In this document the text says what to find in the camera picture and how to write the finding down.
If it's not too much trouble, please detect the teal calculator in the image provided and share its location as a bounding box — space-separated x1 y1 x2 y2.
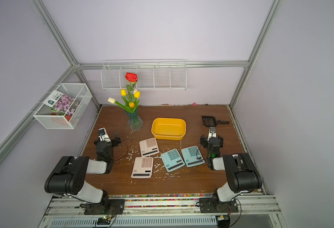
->
181 146 205 167
161 149 185 172

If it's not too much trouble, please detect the pink calculator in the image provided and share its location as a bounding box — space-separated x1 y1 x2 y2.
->
131 157 154 179
139 138 159 157

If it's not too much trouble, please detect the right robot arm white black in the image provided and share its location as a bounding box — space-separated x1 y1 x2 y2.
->
200 136 263 204

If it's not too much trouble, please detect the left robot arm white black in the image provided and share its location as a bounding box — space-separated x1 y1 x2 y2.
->
45 136 121 207

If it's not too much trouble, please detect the yellow plastic storage box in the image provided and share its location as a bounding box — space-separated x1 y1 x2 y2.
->
151 118 187 141

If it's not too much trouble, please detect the black litter scoop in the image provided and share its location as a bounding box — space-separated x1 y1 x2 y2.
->
202 116 230 127

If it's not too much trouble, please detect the blue glass vase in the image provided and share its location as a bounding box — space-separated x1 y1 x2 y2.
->
126 109 144 131

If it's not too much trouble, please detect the artificial flower bouquet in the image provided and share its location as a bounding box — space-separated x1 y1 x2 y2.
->
108 72 140 114

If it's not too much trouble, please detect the purple flower pot with card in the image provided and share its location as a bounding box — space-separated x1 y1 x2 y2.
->
43 90 80 121

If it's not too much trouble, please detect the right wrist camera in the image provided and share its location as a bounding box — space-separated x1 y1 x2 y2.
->
208 127 217 141

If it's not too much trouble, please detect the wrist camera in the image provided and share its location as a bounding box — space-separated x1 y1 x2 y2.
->
208 127 217 141
98 127 111 143

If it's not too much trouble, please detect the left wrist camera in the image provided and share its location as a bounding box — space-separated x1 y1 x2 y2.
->
98 127 111 143

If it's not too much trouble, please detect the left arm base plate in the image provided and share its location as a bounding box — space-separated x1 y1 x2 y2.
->
80 199 125 215

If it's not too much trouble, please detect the white mesh wall basket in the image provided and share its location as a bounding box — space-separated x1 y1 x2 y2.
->
33 83 92 129

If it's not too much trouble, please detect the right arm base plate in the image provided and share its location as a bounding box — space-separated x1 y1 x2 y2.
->
195 198 239 214

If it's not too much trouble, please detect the white wire wall shelf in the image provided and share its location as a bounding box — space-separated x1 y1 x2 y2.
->
101 59 187 91

